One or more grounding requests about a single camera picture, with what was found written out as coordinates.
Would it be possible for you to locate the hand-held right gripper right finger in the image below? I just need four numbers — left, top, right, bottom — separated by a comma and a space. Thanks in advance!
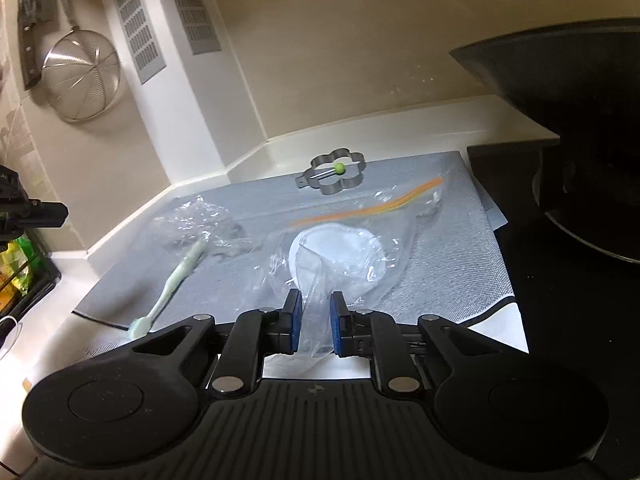
329, 290, 509, 402

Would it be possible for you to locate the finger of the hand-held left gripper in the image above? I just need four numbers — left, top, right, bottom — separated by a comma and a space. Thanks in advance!
20, 198, 70, 227

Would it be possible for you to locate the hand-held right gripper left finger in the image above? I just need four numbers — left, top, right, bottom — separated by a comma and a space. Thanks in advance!
127, 287, 305, 401

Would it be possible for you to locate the white round container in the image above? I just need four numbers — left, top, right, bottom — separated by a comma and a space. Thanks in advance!
288, 223, 389, 307

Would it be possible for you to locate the clear zip bag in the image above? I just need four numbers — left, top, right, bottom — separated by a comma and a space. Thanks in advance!
267, 174, 446, 359

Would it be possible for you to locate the yellow green snack bag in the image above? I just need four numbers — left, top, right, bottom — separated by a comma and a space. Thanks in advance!
0, 239, 34, 312

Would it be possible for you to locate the grey mat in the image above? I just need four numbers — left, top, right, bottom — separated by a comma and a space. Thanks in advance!
74, 149, 516, 329

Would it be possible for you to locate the light green toothbrush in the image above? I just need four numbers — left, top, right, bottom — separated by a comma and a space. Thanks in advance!
127, 239, 207, 344

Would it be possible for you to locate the steel mesh strainer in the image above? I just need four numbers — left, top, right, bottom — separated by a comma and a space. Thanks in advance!
40, 0, 122, 124

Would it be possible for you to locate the crumpled clear plastic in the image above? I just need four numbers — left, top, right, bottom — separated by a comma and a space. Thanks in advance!
152, 197, 266, 262

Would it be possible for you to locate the hanging cleaver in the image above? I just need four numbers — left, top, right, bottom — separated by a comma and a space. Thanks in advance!
17, 0, 56, 92

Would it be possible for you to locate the black stove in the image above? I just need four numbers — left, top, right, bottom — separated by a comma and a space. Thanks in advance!
466, 140, 640, 480

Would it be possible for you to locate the black wok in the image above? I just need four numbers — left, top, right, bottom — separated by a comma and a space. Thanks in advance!
448, 17, 640, 266

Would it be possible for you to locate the black wire spice rack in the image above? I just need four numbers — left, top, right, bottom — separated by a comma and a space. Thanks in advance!
0, 230, 62, 313

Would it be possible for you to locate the black cable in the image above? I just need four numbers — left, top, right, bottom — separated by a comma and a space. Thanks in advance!
72, 309, 134, 332

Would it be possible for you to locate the flower shaped egg ring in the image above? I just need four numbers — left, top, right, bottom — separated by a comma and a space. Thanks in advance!
295, 147, 368, 196

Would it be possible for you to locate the wide grey wall vent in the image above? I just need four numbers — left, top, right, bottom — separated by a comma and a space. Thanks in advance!
104, 0, 167, 85

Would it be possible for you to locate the narrow grey wall vent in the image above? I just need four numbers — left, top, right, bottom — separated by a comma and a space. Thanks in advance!
162, 0, 223, 56

